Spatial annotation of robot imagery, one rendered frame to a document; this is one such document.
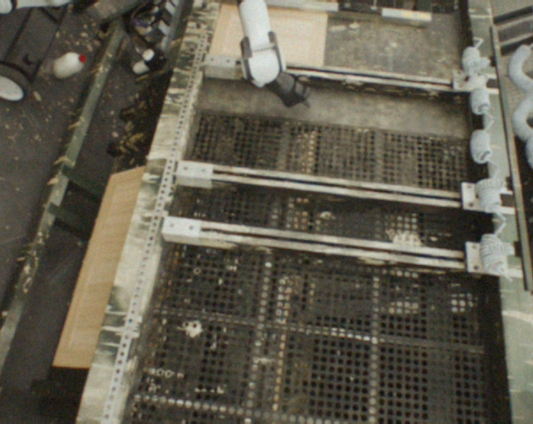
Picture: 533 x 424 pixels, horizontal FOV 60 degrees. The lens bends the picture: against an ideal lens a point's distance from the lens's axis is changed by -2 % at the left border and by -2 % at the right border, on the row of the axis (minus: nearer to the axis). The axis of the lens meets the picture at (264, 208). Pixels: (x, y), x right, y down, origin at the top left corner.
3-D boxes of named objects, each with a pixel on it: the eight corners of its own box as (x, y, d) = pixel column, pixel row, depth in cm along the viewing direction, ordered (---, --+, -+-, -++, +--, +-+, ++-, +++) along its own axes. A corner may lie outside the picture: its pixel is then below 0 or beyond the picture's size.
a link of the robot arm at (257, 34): (285, 54, 136) (270, -6, 143) (240, 63, 136) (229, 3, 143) (286, 76, 147) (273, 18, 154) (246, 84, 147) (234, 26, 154)
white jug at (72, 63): (54, 56, 238) (78, 43, 228) (69, 69, 245) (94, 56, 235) (47, 71, 234) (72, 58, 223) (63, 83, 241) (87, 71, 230)
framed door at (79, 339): (114, 177, 229) (111, 175, 228) (201, 153, 200) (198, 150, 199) (57, 366, 189) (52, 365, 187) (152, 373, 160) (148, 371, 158)
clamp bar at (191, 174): (183, 166, 176) (172, 127, 155) (502, 202, 170) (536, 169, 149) (177, 189, 172) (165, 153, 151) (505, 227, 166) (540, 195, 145)
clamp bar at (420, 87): (209, 62, 200) (202, 18, 179) (489, 93, 194) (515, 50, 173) (204, 79, 196) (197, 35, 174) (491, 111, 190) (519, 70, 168)
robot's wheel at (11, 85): (-27, 84, 202) (-12, 64, 190) (-22, 75, 205) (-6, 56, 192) (17, 108, 215) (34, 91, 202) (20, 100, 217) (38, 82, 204)
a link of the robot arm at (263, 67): (279, 78, 161) (283, 82, 143) (249, 84, 162) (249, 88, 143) (273, 46, 158) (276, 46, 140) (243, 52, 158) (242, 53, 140)
